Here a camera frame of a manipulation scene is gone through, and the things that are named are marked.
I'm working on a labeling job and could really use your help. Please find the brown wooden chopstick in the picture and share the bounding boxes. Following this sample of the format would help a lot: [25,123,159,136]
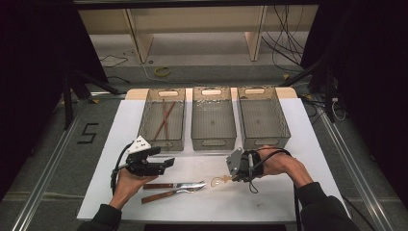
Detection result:
[162,99,169,140]
[153,101,177,141]

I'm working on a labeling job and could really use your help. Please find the wooden-handled metal fork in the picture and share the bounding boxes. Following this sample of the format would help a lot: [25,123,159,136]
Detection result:
[140,187,202,205]

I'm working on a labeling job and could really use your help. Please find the grey translucent plastic bin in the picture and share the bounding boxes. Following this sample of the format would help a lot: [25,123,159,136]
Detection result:
[236,86,292,151]
[137,88,187,152]
[191,86,238,152]

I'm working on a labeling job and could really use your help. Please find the short white cable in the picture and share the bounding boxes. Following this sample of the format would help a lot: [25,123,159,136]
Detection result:
[331,97,347,122]

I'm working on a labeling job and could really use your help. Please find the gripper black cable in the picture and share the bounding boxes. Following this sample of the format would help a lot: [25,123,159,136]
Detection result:
[110,142,135,195]
[246,146,304,231]

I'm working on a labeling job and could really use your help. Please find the bundle of black cables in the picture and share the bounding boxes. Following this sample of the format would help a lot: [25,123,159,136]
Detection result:
[261,4,310,73]

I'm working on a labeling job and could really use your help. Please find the black metal stand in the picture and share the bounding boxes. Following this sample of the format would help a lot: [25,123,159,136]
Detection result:
[62,68,128,131]
[280,61,338,123]

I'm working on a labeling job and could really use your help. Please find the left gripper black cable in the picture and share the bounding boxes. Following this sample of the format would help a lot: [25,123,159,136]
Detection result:
[110,142,135,195]

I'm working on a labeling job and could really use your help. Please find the thin black floor cable loop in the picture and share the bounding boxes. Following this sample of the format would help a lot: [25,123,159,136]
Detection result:
[99,54,129,69]

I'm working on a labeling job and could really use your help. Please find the light wooden desk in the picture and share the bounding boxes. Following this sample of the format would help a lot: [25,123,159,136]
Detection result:
[78,4,319,64]

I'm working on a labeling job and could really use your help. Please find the black metal frame bar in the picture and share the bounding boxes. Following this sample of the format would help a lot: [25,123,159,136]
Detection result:
[72,0,321,10]

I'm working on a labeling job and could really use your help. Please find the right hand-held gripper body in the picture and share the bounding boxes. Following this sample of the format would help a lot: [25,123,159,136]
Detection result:
[225,147,266,184]

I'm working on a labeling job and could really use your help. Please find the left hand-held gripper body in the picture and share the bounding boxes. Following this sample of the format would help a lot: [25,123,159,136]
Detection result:
[124,135,167,177]

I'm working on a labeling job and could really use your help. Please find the aluminium floor rail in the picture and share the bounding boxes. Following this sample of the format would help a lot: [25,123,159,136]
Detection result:
[316,105,396,231]
[11,99,89,231]

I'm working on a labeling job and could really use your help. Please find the white table cover sheet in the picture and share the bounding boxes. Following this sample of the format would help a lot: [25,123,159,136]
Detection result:
[76,97,352,224]

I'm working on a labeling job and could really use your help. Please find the black curtain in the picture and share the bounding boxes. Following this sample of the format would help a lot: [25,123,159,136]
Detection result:
[300,0,408,207]
[0,0,109,200]

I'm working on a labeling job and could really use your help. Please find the person's right hand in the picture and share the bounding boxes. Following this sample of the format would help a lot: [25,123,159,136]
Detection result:
[256,145,314,189]

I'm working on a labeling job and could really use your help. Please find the person's left hand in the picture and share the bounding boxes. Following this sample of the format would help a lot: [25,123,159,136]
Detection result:
[109,167,160,211]

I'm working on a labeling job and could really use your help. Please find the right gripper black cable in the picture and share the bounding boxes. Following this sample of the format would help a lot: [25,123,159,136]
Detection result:
[246,146,304,231]

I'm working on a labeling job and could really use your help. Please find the yellow tape roll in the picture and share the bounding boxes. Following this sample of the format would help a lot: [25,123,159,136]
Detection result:
[153,65,172,78]

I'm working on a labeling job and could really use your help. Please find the white floor cable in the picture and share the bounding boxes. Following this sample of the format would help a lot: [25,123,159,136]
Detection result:
[139,61,193,87]

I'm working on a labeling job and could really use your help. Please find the wooden-handled metal knife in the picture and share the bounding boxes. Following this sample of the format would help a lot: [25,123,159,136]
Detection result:
[142,180,208,191]

